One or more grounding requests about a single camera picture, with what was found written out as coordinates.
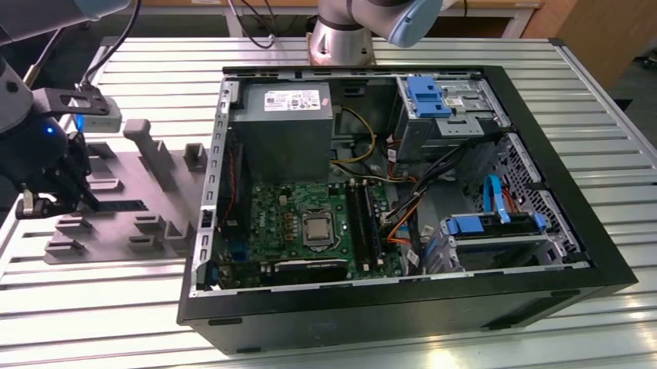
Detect blue flat data wire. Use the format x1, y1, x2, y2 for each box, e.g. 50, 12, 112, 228
482, 175, 513, 224

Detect black camera cable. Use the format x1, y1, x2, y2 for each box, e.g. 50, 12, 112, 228
78, 0, 145, 91

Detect black RAM slot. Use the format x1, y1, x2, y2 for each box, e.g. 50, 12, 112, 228
345, 178, 369, 274

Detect blue card retention latch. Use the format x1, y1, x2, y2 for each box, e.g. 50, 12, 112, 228
203, 260, 221, 288

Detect cable with silver plug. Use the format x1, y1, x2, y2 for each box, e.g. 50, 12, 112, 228
227, 0, 278, 50

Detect black graphics card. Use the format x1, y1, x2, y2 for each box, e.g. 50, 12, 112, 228
261, 258, 350, 285

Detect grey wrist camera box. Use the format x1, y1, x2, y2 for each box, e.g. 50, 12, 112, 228
75, 95, 125, 135

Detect orange data wire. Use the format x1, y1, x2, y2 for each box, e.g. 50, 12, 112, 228
385, 214, 413, 245

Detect grey metal drive cage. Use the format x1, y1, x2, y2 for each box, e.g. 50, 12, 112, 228
393, 75, 513, 162

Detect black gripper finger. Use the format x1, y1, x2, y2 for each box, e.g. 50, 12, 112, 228
50, 131, 103, 215
15, 193, 79, 221

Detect wooden desk white legs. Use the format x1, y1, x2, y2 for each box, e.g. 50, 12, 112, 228
127, 0, 545, 38

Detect brown wooden cabinet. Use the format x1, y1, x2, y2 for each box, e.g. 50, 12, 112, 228
521, 0, 657, 91

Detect blue drive latch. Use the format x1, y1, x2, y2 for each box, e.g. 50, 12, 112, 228
404, 76, 453, 119

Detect black open PC case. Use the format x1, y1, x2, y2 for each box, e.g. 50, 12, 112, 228
175, 65, 640, 354

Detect grey power supply unit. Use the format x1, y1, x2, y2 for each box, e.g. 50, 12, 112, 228
229, 82, 338, 185

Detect green motherboard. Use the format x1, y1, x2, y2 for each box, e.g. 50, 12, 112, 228
218, 180, 412, 288

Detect grey parts rack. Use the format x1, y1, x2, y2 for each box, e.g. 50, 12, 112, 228
43, 118, 210, 266

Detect grey metal disk bay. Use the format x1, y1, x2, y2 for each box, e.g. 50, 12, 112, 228
424, 226, 587, 274

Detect yellow power wires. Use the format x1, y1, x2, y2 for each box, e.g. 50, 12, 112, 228
331, 107, 380, 166

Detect silver CPU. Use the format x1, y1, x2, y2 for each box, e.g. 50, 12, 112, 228
306, 220, 331, 240

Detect black cable bundle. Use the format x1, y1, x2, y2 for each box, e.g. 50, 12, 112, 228
382, 132, 508, 228

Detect CPU socket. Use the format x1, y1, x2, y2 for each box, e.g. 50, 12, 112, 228
299, 208, 339, 250

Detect black camera bracket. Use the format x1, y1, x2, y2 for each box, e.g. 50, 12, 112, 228
32, 87, 114, 117

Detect hard disk in blue carrier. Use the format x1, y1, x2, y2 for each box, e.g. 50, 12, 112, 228
442, 213, 549, 243

